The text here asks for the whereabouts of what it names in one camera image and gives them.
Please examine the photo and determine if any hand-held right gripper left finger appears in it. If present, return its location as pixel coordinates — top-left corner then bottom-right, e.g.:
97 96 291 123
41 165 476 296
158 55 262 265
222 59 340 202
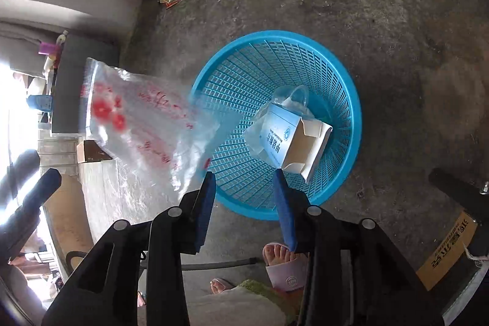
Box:
41 171 217 326

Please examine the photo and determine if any purple cup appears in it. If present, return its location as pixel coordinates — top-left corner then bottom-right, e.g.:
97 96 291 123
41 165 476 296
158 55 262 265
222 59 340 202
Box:
37 41 62 55

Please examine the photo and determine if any blue plastic basket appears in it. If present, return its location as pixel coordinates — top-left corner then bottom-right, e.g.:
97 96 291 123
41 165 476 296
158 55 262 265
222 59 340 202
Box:
190 30 362 222

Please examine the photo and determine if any white blue carton box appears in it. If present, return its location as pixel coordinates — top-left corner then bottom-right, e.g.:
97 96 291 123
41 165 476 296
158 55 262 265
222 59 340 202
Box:
242 101 334 185

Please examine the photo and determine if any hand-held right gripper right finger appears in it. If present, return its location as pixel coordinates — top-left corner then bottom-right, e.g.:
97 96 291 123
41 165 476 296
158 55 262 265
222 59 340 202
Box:
272 169 446 326

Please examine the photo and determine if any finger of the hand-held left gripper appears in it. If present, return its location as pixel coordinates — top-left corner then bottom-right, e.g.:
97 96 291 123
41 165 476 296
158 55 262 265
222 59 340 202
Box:
8 149 41 204
0 169 62 266

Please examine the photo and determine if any clear plastic cup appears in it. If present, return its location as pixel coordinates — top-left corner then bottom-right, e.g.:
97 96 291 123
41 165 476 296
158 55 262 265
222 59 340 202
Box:
272 85 311 120

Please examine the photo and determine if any pink slipper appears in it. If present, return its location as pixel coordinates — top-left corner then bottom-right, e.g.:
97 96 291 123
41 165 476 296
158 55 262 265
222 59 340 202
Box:
265 253 311 292

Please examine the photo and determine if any green white fuzzy garment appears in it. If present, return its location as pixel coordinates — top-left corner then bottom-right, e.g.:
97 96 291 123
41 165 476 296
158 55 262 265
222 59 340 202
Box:
187 279 302 326

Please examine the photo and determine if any printed cardboard box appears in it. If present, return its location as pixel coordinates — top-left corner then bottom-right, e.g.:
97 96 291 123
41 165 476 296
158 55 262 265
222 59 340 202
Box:
416 211 479 291

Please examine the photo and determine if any person's foot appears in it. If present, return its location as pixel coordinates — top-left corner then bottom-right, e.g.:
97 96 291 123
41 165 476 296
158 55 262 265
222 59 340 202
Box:
263 242 302 267
209 277 237 296

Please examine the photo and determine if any clear printed plastic bag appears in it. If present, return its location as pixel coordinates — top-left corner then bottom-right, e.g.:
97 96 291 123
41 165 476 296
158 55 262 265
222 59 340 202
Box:
78 57 221 193

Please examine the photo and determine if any grey cabinet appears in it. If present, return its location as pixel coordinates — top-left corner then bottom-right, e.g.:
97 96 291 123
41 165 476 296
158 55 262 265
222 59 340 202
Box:
51 32 120 136

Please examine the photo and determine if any grey hose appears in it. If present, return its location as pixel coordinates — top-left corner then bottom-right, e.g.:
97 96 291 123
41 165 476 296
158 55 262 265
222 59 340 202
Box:
179 256 257 271

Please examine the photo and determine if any black metal leg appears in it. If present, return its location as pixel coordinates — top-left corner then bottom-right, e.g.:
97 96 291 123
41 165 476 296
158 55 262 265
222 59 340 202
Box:
428 167 489 223

